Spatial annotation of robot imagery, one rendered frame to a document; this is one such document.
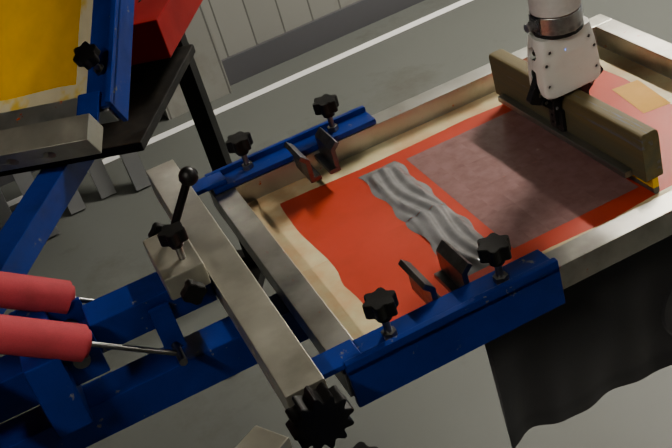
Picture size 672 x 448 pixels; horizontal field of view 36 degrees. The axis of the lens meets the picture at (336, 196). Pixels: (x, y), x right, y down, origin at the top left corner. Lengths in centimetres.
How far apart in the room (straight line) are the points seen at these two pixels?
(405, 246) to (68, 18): 80
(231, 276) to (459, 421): 128
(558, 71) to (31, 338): 82
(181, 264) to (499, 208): 47
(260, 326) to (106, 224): 264
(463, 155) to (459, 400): 107
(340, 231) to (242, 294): 27
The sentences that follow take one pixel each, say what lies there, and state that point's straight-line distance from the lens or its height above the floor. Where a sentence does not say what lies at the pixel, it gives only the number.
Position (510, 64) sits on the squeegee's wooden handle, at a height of 105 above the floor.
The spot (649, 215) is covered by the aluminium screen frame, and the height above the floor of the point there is 99.
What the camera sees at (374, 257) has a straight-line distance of 153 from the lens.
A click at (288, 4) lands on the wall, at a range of 468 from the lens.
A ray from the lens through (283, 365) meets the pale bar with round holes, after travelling 125.
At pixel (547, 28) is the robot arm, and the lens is 154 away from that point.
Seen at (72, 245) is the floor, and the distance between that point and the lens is 390.
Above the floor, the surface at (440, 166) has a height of 95.
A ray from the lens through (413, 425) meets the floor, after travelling 264.
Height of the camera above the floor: 181
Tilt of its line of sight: 30 degrees down
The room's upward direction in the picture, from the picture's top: 17 degrees counter-clockwise
